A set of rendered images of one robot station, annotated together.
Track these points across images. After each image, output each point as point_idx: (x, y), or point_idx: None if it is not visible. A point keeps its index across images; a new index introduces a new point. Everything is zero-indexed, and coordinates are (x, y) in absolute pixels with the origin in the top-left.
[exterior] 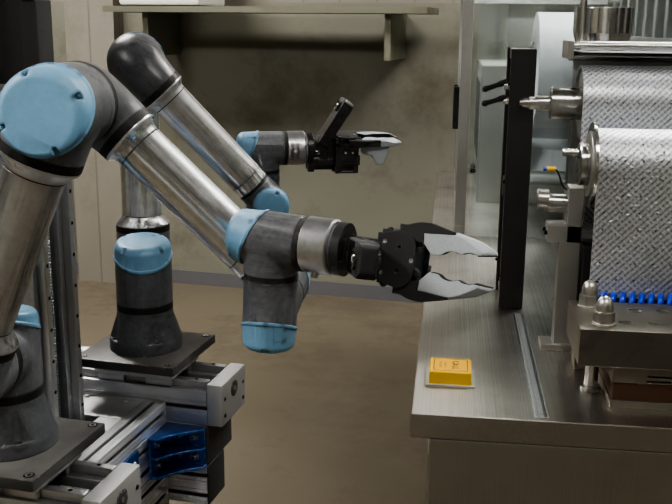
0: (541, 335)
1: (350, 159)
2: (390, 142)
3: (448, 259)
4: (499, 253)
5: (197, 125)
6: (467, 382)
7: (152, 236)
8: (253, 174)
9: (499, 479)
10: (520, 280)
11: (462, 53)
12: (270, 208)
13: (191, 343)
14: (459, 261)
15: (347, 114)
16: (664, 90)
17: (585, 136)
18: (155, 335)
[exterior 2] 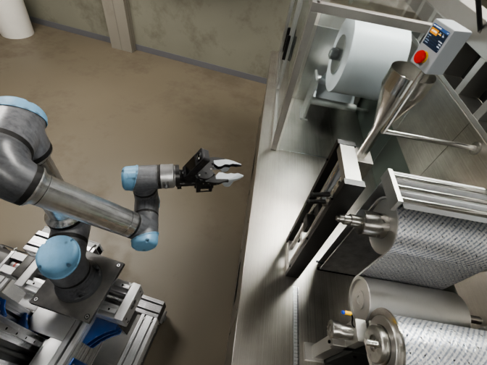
0: (306, 330)
1: (206, 185)
2: (235, 179)
3: (264, 187)
4: (292, 232)
5: (69, 213)
6: None
7: (64, 244)
8: (127, 229)
9: None
10: (301, 271)
11: (298, 55)
12: (143, 247)
13: (107, 278)
14: (269, 191)
15: (205, 165)
16: (457, 254)
17: (378, 263)
18: (79, 292)
